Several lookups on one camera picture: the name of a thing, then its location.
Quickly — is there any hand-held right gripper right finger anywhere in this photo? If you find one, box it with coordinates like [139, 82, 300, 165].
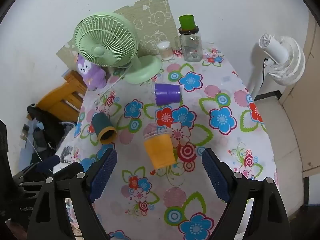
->
[201, 148, 292, 240]

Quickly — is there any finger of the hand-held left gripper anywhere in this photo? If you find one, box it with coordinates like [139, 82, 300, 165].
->
[53, 158, 92, 180]
[34, 154, 61, 173]

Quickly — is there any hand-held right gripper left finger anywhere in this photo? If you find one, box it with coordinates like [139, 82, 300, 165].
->
[27, 148, 118, 240]

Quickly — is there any orange plastic cup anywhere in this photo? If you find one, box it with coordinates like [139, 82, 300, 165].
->
[143, 133, 175, 169]

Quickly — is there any dark green cup yellow rim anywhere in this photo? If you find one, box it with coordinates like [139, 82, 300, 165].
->
[90, 112, 118, 145]

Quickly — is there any clear plastic cup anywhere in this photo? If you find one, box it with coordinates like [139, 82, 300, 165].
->
[143, 122, 172, 140]

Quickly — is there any purple plastic cup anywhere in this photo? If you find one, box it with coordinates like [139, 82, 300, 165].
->
[154, 83, 181, 106]

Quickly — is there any small clear glass cup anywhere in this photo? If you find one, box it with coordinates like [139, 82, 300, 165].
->
[157, 41, 174, 61]

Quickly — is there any green plastic cup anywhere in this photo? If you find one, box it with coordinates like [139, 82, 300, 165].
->
[178, 15, 196, 31]

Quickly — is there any floral tablecloth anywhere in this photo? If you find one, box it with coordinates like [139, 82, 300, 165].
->
[54, 47, 278, 240]

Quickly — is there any dark clothes pile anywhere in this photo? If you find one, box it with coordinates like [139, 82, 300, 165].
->
[26, 103, 78, 156]

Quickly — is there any orange wooden chair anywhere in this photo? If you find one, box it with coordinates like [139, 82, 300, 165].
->
[27, 70, 88, 123]

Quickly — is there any purple plush toy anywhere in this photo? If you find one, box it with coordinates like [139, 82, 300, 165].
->
[76, 54, 107, 91]

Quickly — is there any green desk fan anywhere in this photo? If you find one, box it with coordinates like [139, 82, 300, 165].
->
[73, 11, 163, 84]

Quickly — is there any white standing fan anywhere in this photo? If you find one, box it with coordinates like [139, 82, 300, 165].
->
[246, 33, 306, 101]

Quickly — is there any beige cartoon print mat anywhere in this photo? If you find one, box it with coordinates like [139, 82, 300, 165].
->
[55, 0, 184, 63]

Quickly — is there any white fan cable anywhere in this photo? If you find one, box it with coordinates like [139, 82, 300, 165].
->
[96, 62, 133, 101]

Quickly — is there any black fan cable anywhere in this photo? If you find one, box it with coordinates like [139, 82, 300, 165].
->
[260, 58, 269, 88]

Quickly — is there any glass jar with handle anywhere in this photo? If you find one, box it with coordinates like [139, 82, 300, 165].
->
[174, 26, 203, 63]

